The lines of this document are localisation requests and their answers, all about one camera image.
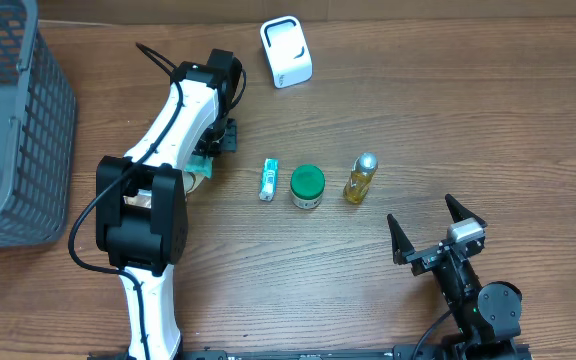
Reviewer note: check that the teal snack packet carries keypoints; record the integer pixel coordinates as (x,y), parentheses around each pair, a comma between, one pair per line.
(200,166)

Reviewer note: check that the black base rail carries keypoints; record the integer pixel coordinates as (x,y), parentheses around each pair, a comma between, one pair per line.
(308,355)

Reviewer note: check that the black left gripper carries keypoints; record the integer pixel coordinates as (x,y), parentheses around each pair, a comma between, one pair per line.
(228,136)

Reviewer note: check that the grey plastic mesh basket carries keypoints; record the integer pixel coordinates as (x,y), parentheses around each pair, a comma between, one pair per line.
(38,117)

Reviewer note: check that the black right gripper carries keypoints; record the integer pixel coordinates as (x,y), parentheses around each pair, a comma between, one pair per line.
(426,257)

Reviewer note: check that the white barcode scanner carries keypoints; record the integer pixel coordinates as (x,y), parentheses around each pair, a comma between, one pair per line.
(286,51)

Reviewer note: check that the yellow dish soap bottle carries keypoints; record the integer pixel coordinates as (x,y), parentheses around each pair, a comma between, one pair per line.
(360,179)

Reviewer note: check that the brown and white snack bag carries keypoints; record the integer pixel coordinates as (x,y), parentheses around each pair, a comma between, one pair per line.
(143,198)

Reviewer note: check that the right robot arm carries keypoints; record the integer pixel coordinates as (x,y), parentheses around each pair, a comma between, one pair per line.
(481,322)

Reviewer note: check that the green white tissue pack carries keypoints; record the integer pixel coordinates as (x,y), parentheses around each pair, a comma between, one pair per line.
(268,181)

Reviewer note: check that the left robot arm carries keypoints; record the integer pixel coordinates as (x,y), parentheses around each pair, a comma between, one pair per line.
(141,218)

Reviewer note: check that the green lid seasoning jar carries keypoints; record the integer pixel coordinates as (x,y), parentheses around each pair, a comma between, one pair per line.
(307,186)

